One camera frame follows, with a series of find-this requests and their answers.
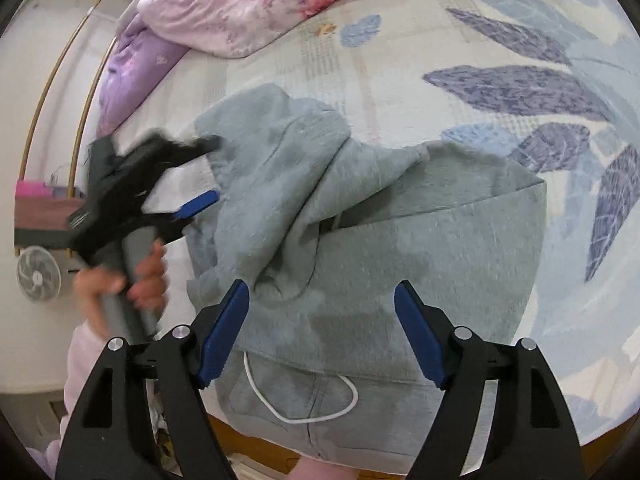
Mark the purple floral quilt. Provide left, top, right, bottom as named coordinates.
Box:
left=95, top=0, right=436, bottom=137

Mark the grey zip hoodie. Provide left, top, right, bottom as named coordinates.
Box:
left=187, top=82, right=548, bottom=476

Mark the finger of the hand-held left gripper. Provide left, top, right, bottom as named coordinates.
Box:
left=150, top=132, right=224, bottom=173
left=142, top=189, right=221, bottom=242

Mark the person's left forearm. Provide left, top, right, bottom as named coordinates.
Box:
left=59, top=322, right=117, bottom=466

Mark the person's left hand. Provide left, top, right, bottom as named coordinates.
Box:
left=74, top=240, right=168, bottom=336

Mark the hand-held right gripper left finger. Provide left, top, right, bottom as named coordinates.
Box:
left=54, top=280, right=251, bottom=480

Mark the white floor fan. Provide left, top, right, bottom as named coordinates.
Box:
left=16, top=246, right=62, bottom=304

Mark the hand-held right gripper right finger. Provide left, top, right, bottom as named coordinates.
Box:
left=394, top=280, right=587, bottom=480

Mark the person's pink clothing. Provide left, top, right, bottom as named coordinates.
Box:
left=290, top=457, right=362, bottom=480

